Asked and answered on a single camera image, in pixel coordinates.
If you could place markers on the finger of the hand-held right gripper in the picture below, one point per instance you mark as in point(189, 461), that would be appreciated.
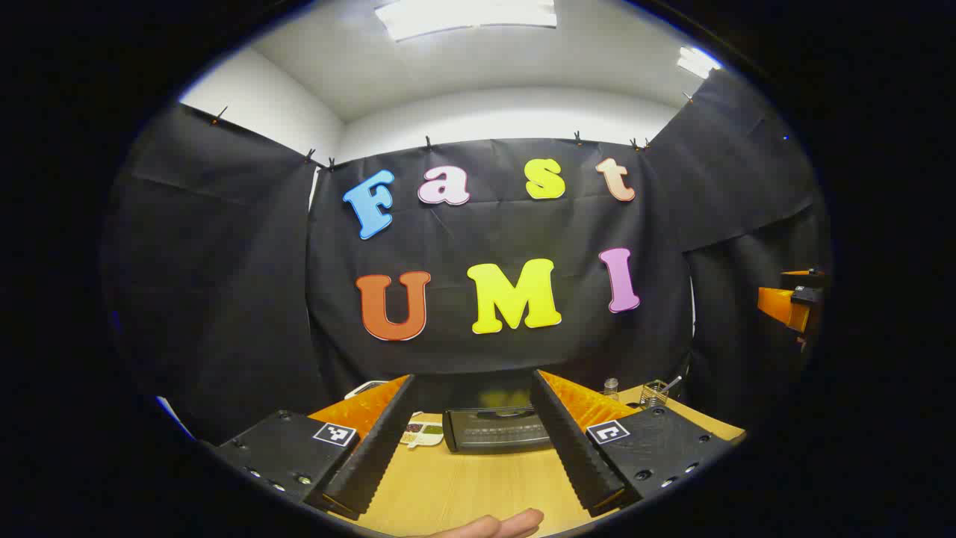
point(780, 306)

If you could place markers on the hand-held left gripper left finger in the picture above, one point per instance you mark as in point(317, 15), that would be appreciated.
point(373, 456)

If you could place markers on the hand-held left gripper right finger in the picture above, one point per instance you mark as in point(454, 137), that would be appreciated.
point(571, 448)

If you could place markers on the black electric oven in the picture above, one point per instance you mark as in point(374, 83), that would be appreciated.
point(493, 433)

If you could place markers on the white divided dish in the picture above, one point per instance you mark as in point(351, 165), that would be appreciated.
point(422, 435)

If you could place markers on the white toaster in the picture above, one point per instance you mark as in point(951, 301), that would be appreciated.
point(358, 388)

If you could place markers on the clear glass bottle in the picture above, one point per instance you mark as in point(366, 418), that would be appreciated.
point(611, 387)

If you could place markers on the black backdrop cloth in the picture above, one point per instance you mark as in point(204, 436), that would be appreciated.
point(493, 232)

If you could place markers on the ceiling light panel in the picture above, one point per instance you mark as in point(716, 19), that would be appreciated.
point(698, 62)
point(467, 16)

